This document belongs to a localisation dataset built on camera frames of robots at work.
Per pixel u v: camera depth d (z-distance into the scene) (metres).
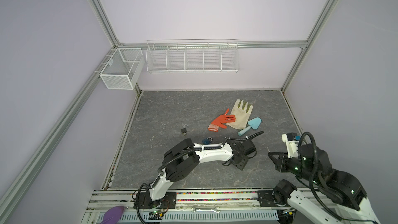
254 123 1.02
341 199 0.39
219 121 1.00
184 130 0.99
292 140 0.56
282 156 0.54
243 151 0.66
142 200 0.74
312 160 0.43
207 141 0.93
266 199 0.72
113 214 0.72
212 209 0.71
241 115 1.05
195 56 0.98
